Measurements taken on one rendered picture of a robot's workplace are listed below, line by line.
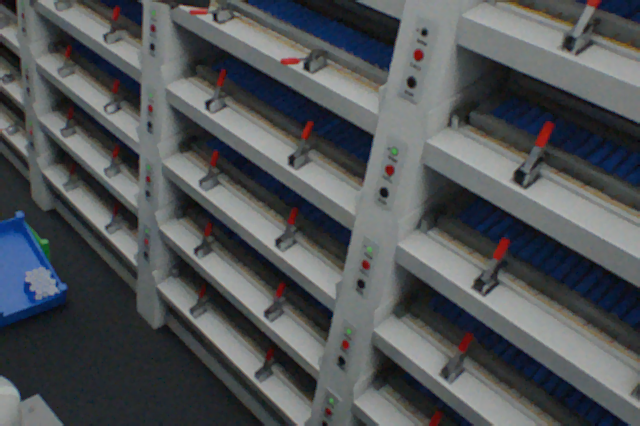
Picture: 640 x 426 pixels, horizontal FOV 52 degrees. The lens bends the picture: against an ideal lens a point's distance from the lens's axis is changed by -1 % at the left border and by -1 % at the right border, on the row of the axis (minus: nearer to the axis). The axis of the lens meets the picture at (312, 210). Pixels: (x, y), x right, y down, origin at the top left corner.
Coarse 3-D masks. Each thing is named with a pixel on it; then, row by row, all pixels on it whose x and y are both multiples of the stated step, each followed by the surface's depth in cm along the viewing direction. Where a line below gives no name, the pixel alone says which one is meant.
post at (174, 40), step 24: (144, 0) 146; (144, 24) 149; (168, 24) 143; (144, 48) 151; (168, 48) 146; (192, 48) 150; (144, 72) 154; (144, 96) 157; (144, 120) 160; (168, 120) 156; (192, 120) 161; (144, 144) 164; (144, 168) 167; (168, 192) 167; (144, 216) 174; (144, 264) 182; (144, 288) 187; (144, 312) 191
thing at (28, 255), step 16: (0, 224) 195; (16, 224) 198; (0, 240) 197; (16, 240) 199; (32, 240) 196; (0, 256) 194; (16, 256) 196; (32, 256) 198; (0, 272) 190; (16, 272) 192; (0, 288) 187; (16, 288) 189; (64, 288) 187; (0, 304) 184; (16, 304) 186; (32, 304) 182; (48, 304) 187; (0, 320) 178; (16, 320) 183
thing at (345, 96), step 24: (336, 0) 129; (192, 24) 137; (216, 24) 131; (240, 24) 130; (384, 24) 122; (240, 48) 127; (264, 48) 123; (288, 48) 123; (288, 72) 119; (336, 72) 116; (312, 96) 117; (336, 96) 112; (360, 96) 110; (360, 120) 110
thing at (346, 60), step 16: (224, 0) 134; (256, 16) 128; (272, 16) 127; (288, 32) 123; (304, 32) 122; (320, 48) 118; (336, 48) 117; (352, 64) 114; (368, 64) 113; (384, 80) 110
